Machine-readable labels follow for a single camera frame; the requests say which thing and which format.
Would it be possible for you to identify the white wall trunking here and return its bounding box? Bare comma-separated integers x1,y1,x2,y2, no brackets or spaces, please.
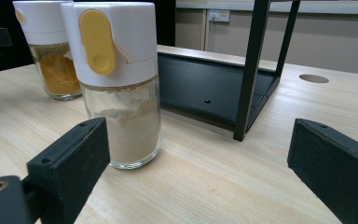
175,0,358,16

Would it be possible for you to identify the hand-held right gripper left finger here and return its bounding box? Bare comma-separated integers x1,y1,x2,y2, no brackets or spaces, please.
26,117,111,224

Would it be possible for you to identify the white wall socket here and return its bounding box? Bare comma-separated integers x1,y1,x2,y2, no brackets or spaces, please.
208,8,231,23

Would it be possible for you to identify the spice jar with pale powder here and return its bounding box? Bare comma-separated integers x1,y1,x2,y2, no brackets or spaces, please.
60,1,163,171

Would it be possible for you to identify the white cable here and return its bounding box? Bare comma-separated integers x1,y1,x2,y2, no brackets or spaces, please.
203,14,214,52

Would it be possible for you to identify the spice jar with orange powder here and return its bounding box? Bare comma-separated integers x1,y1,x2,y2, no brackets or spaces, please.
12,0,83,101

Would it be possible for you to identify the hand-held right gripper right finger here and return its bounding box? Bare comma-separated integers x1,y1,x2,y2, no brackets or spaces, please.
286,118,358,224

